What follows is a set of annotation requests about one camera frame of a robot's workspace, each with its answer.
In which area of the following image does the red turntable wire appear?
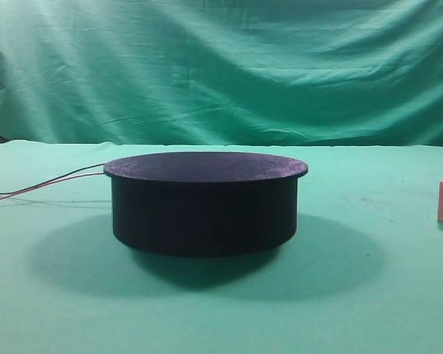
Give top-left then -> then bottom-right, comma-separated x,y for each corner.
0,170 -> 108,206

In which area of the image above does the green backdrop cloth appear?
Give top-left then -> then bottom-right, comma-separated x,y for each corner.
0,1 -> 443,146

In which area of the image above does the black round turntable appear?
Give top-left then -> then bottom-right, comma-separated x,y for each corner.
103,151 -> 309,257

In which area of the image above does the black turntable wire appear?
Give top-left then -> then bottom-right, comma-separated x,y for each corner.
0,164 -> 108,196

